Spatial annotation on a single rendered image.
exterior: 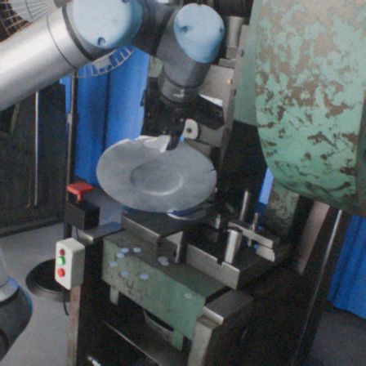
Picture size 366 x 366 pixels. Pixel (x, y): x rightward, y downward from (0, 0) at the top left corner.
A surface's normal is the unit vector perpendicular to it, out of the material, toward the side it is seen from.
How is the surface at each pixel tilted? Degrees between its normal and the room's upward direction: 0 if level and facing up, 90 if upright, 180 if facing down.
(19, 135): 90
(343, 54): 104
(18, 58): 85
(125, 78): 90
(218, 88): 90
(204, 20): 45
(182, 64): 130
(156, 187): 124
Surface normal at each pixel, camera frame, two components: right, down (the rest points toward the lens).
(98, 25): -0.13, 0.38
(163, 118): 0.22, -0.36
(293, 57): -0.67, 0.42
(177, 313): -0.66, 0.22
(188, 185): -0.05, 0.84
